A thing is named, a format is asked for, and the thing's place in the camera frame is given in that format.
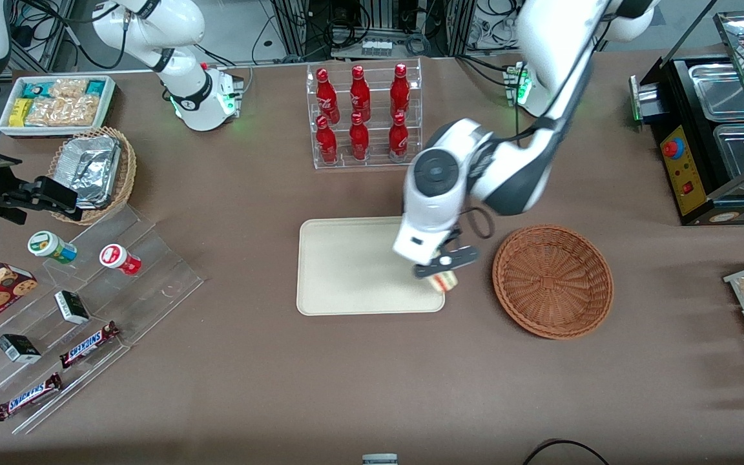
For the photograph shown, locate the triangular sandwich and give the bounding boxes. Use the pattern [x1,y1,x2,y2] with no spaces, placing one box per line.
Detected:
[428,271,460,293]

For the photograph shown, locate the light wicker basket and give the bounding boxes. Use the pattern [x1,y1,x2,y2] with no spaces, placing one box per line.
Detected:
[47,126,138,226]

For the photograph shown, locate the cream rectangular tray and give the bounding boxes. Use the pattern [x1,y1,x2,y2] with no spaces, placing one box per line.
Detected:
[296,215,446,317]

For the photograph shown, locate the round brown wicker basket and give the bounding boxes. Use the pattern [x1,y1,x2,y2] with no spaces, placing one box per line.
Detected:
[492,223,615,341]

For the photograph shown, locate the silver foil container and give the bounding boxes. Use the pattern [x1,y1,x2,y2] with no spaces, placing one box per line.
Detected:
[55,134,122,209]

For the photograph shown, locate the green lid cup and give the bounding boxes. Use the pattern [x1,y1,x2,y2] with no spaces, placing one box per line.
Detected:
[27,230,78,265]

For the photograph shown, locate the white rectangular bin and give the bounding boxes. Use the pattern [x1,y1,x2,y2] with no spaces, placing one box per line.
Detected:
[0,74,117,138]

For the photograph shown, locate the yellow snack packet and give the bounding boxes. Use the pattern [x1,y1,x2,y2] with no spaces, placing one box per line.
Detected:
[8,98,34,128]

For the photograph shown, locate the large clear cracker bag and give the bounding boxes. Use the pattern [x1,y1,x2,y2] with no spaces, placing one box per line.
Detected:
[25,95,100,128]

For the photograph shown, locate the red lid cup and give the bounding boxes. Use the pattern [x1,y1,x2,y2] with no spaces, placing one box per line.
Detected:
[99,243,143,277]

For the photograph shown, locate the clear acrylic bottle rack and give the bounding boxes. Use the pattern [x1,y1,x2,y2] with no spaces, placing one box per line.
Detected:
[305,57,424,171]

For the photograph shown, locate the red soda bottle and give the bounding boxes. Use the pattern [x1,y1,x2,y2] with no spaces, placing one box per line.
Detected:
[389,63,411,119]
[388,110,409,163]
[349,112,371,163]
[349,65,372,123]
[315,68,341,125]
[315,115,340,166]

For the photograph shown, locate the small black box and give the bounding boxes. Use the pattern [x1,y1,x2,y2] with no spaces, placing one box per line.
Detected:
[54,289,91,326]
[0,333,43,364]

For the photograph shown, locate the small clear cracker bag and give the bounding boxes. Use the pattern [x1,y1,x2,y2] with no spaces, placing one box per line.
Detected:
[48,78,89,99]

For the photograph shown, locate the clear acrylic stepped stand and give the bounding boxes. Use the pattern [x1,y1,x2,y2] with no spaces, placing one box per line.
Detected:
[0,203,205,435]

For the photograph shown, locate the snickers bar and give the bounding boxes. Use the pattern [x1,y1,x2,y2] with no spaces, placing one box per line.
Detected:
[0,372,63,422]
[58,320,121,369]

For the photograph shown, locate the black food warmer machine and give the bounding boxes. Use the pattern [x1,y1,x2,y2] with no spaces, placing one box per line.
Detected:
[629,12,744,227]

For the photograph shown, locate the black cable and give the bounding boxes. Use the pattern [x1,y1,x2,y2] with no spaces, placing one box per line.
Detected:
[522,439,612,465]

